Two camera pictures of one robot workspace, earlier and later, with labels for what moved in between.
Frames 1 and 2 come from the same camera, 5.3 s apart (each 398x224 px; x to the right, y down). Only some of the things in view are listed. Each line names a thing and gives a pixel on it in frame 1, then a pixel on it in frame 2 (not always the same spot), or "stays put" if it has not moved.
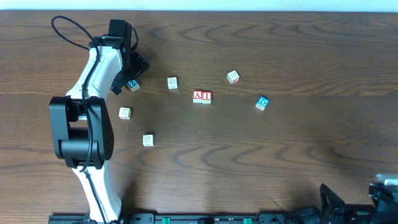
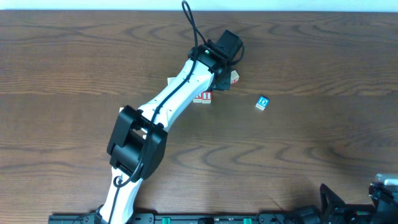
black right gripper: (351, 211) stays put
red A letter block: (197, 96) stays put
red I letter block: (206, 97) stays put
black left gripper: (128, 76) -> (224, 82)
